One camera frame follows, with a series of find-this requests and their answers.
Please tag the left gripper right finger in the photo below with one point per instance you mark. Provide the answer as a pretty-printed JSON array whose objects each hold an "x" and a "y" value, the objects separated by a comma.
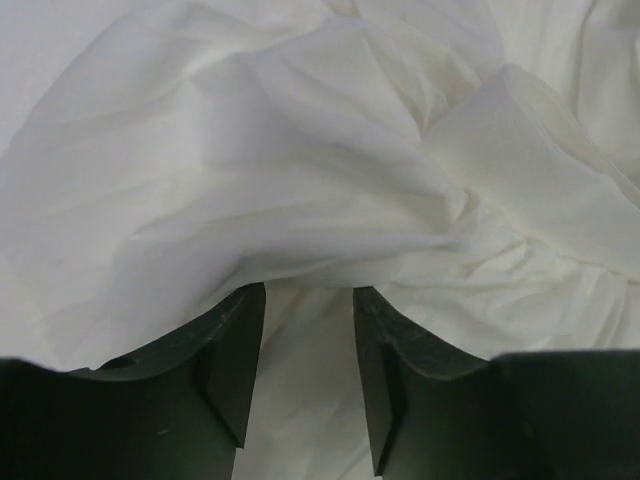
[{"x": 436, "y": 412}]

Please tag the white skirt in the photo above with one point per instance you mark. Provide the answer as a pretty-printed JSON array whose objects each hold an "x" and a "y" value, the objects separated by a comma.
[{"x": 477, "y": 162}]

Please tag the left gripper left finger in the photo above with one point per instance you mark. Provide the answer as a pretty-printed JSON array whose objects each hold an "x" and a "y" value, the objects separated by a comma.
[{"x": 177, "y": 408}]

